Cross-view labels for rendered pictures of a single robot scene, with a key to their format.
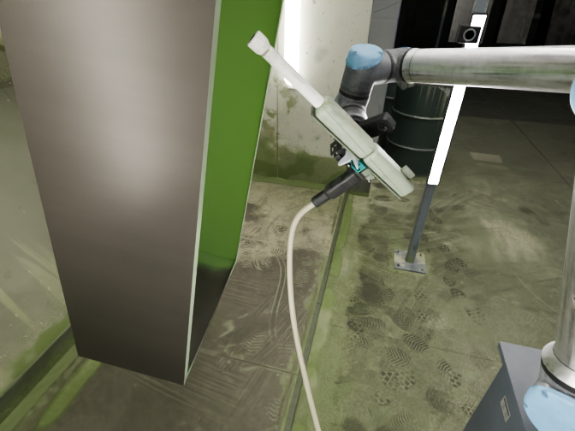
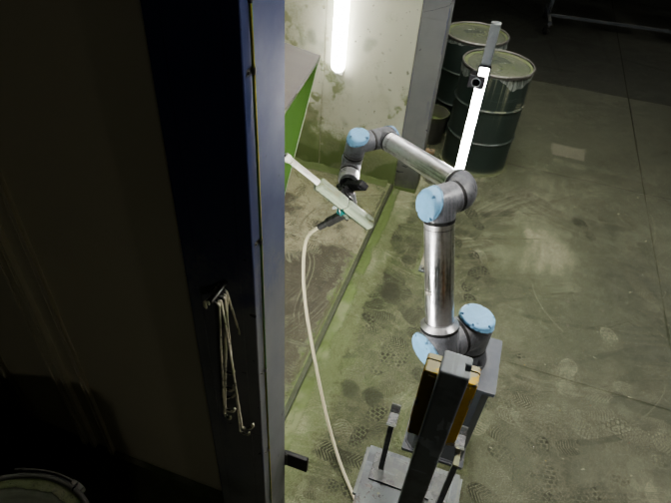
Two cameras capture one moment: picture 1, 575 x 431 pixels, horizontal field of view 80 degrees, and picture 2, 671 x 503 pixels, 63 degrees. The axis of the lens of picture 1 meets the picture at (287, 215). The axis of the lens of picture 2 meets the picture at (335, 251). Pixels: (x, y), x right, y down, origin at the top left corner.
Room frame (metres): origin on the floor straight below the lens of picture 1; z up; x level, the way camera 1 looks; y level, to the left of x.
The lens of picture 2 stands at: (-1.05, -0.19, 2.51)
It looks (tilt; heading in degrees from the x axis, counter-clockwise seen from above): 41 degrees down; 1
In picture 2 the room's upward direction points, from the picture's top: 5 degrees clockwise
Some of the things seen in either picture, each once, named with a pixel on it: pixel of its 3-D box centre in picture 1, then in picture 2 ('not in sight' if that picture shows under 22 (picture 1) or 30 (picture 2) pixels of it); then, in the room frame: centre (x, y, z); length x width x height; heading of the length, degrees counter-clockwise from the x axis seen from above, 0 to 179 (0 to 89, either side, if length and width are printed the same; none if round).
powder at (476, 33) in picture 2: not in sight; (476, 34); (3.88, -1.16, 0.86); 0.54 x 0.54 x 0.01
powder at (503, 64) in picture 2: not in sight; (498, 64); (3.23, -1.25, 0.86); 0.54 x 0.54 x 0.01
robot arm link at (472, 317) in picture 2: not in sight; (471, 328); (0.47, -0.74, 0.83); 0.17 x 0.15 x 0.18; 123
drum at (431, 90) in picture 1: (419, 125); (485, 113); (3.23, -1.25, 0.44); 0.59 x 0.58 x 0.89; 0
